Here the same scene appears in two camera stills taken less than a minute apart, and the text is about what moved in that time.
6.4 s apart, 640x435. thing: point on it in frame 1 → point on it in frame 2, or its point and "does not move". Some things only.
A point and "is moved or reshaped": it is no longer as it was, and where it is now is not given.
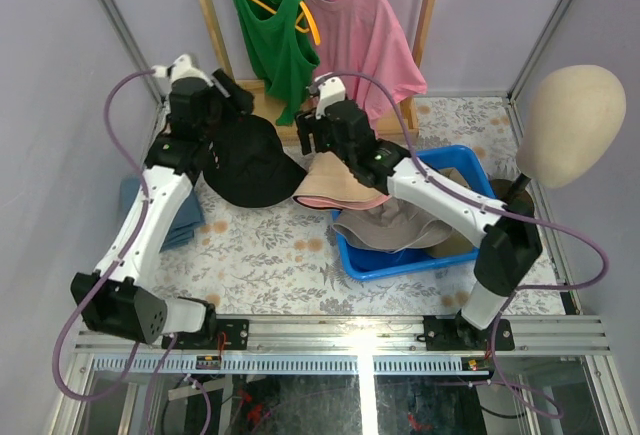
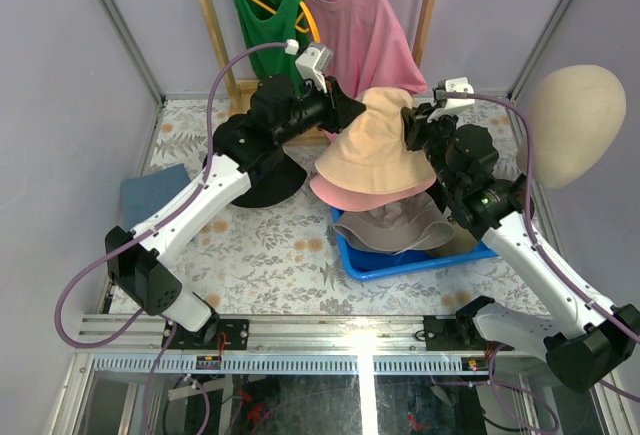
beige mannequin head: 575,117 does not move
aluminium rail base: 352,345 does not move
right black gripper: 308,124 → 421,115
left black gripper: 232,93 → 333,106
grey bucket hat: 390,226 does not move
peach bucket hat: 330,177 is moved or reshaped
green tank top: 275,20 does not move
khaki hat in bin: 460,246 does not move
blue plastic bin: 371,264 does not move
